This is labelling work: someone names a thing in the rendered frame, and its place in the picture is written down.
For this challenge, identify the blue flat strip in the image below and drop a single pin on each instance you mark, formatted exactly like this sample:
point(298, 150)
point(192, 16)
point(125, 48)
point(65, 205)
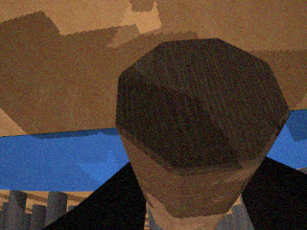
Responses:
point(82, 161)

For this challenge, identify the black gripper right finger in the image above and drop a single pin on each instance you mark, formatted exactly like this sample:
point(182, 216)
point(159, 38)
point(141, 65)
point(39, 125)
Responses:
point(276, 197)

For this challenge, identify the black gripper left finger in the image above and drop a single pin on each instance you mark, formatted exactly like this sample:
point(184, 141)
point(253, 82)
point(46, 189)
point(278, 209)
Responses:
point(118, 204)

